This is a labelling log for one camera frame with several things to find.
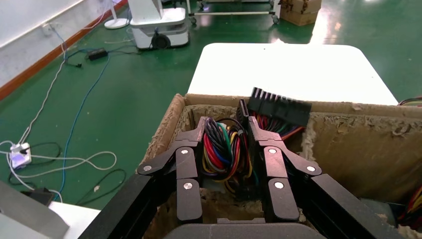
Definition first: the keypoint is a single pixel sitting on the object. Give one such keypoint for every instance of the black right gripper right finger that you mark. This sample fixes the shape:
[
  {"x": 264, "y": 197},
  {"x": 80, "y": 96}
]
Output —
[{"x": 278, "y": 198}]

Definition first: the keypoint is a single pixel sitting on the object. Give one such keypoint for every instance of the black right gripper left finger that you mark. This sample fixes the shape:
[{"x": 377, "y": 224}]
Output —
[{"x": 188, "y": 198}]

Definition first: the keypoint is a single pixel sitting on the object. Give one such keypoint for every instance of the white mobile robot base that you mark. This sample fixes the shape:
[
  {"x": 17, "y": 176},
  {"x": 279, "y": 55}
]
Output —
[{"x": 155, "y": 24}]

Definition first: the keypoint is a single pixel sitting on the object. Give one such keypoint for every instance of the cardboard box with dividers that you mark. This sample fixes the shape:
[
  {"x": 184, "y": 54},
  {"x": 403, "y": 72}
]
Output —
[{"x": 362, "y": 155}]

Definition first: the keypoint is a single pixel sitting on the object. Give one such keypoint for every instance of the white rounded table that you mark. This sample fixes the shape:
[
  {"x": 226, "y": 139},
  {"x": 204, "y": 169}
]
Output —
[{"x": 280, "y": 72}]

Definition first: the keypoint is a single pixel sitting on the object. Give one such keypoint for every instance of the black power adapter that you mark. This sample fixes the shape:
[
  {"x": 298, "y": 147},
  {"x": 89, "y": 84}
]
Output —
[{"x": 39, "y": 197}]

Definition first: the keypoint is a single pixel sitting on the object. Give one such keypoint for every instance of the grey metal panel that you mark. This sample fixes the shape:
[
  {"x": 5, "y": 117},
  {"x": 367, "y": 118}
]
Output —
[{"x": 26, "y": 217}]

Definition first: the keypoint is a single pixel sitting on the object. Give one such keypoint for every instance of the black power brick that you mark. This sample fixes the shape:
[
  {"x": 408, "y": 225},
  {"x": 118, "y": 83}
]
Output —
[{"x": 98, "y": 54}]

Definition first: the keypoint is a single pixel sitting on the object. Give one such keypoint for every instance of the white power strip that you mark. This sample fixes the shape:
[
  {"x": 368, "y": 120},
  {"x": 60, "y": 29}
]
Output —
[{"x": 19, "y": 156}]

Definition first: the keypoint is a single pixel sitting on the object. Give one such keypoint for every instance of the brown cardboard cartons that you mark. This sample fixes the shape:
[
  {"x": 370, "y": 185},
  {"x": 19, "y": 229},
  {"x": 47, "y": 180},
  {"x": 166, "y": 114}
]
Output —
[{"x": 301, "y": 14}]

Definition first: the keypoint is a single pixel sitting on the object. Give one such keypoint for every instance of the white fan stand base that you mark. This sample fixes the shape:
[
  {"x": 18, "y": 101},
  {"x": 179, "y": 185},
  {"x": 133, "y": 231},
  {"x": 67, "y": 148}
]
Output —
[{"x": 117, "y": 23}]

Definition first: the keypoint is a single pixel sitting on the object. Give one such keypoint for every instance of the metal cart frame with casters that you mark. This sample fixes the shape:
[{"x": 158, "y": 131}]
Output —
[{"x": 230, "y": 13}]

